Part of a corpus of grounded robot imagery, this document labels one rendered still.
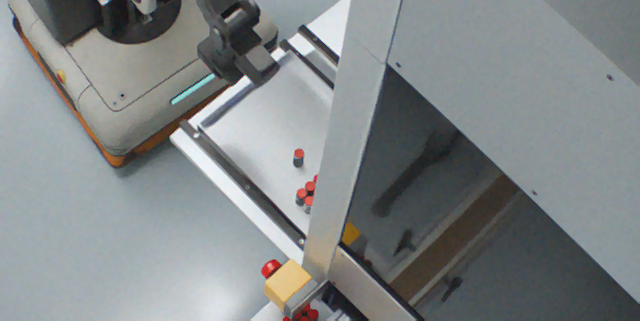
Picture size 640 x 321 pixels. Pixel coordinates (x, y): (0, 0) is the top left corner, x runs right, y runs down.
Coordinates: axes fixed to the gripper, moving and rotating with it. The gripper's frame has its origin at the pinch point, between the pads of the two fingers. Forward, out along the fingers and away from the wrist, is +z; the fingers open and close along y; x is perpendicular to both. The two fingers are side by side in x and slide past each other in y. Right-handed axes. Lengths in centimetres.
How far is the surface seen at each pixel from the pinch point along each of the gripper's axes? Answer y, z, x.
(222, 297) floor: 25, 105, -9
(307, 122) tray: 15.2, 17.7, 12.8
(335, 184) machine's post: 33, -39, -12
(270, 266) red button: 33.3, 1.5, -17.8
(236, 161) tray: 11.9, 18.2, -4.0
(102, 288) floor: 0, 110, -34
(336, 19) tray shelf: 1.4, 20.0, 35.3
